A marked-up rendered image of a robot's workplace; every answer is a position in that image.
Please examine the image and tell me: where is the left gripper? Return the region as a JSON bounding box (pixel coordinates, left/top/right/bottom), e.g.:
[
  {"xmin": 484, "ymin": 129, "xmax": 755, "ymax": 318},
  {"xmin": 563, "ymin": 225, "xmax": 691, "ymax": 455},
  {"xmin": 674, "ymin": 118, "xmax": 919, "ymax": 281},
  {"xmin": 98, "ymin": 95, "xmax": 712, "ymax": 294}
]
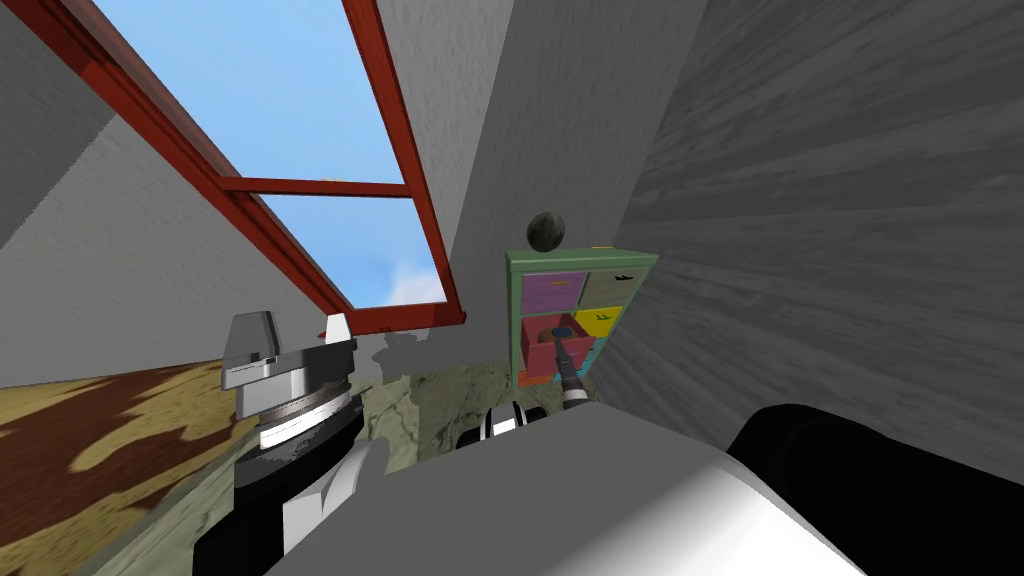
[{"xmin": 221, "ymin": 311, "xmax": 358, "ymax": 421}]

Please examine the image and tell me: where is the red drawer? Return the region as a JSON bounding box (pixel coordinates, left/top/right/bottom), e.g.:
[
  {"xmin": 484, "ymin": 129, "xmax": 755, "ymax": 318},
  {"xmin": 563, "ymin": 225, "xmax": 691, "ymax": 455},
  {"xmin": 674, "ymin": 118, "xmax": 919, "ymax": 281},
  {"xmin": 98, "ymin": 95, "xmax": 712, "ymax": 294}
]
[{"xmin": 519, "ymin": 312, "xmax": 598, "ymax": 379}]

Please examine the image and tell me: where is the yellow drawer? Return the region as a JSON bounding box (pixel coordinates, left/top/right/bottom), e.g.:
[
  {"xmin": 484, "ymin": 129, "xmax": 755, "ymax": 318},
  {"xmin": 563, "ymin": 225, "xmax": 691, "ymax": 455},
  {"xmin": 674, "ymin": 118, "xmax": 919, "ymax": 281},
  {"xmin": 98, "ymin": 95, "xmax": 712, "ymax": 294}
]
[{"xmin": 573, "ymin": 306, "xmax": 625, "ymax": 342}]

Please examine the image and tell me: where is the purple drawer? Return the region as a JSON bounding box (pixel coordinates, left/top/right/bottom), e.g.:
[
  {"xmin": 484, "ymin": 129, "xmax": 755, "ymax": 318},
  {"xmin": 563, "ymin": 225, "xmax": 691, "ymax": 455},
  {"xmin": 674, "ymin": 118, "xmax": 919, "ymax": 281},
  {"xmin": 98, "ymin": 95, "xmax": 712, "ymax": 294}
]
[{"xmin": 520, "ymin": 271, "xmax": 590, "ymax": 316}]

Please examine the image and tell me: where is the green cabinet with coloured drawers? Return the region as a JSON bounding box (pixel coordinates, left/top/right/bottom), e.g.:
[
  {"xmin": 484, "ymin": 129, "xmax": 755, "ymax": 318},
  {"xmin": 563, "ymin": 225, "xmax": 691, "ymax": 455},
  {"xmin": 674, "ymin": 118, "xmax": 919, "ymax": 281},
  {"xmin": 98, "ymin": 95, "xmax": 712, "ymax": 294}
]
[{"xmin": 504, "ymin": 246, "xmax": 661, "ymax": 391}]

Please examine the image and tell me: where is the olive grey drawer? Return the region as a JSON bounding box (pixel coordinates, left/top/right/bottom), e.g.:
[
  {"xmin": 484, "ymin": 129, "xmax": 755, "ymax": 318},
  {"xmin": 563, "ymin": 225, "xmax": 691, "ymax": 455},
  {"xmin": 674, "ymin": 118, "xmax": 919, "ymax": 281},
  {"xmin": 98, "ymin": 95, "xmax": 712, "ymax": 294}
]
[{"xmin": 577, "ymin": 269, "xmax": 652, "ymax": 313}]

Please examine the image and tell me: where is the dark grey ball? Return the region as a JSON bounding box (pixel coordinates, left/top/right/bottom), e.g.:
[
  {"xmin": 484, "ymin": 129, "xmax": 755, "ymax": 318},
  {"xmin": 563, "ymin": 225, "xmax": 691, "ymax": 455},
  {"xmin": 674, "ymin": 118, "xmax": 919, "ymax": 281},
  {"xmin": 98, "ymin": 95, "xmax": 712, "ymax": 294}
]
[{"xmin": 525, "ymin": 211, "xmax": 568, "ymax": 254}]

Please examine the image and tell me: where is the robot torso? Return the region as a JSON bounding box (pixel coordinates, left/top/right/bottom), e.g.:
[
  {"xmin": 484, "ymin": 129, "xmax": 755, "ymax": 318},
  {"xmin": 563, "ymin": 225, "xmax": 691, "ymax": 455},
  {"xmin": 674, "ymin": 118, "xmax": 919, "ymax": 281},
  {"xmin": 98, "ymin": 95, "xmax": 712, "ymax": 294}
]
[{"xmin": 263, "ymin": 399, "xmax": 871, "ymax": 576}]

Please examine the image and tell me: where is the red-framed window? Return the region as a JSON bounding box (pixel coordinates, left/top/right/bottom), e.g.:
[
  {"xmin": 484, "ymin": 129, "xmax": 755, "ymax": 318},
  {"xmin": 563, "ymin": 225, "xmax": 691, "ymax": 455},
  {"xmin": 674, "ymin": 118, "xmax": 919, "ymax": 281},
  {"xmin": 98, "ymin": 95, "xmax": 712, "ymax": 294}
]
[{"xmin": 0, "ymin": 0, "xmax": 468, "ymax": 338}]

